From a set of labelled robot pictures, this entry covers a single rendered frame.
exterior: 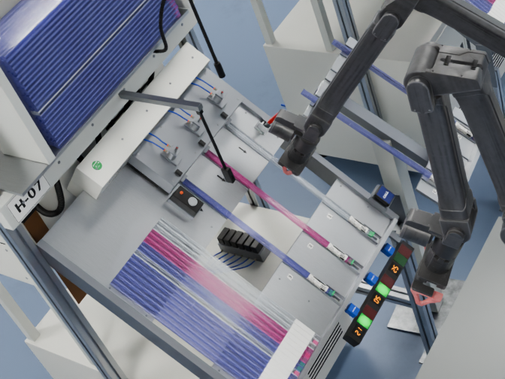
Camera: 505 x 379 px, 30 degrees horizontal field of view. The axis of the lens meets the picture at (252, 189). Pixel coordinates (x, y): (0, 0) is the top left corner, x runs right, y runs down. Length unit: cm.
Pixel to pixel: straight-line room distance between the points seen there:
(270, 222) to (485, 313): 75
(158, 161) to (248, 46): 250
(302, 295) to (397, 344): 89
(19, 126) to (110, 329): 92
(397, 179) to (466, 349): 61
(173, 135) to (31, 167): 41
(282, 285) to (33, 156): 71
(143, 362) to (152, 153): 65
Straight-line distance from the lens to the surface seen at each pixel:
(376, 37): 212
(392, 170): 281
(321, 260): 250
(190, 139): 243
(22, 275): 252
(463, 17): 209
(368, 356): 327
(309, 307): 244
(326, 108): 229
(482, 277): 261
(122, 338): 281
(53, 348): 291
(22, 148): 220
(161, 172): 237
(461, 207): 184
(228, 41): 491
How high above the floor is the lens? 260
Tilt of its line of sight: 41 degrees down
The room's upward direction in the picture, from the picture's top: 24 degrees counter-clockwise
